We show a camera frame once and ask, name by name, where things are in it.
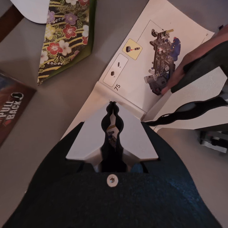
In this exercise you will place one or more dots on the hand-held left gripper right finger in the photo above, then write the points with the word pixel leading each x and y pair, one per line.
pixel 139 142

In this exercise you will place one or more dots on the person's right hand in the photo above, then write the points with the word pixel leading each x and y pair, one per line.
pixel 179 65

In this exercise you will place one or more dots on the floral origami paper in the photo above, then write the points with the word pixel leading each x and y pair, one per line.
pixel 65 39

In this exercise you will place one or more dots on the lego vehicle chassis model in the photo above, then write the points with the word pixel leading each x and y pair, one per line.
pixel 213 142

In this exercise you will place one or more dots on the lego instruction booklet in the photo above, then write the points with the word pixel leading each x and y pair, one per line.
pixel 142 53

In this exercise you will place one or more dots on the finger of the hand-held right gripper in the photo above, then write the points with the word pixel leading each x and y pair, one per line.
pixel 201 96
pixel 204 123

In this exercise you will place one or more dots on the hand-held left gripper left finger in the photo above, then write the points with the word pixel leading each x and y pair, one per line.
pixel 83 142

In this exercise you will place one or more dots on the white document stand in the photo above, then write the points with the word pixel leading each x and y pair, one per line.
pixel 32 10

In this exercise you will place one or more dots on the lego set box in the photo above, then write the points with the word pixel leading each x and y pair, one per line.
pixel 12 110

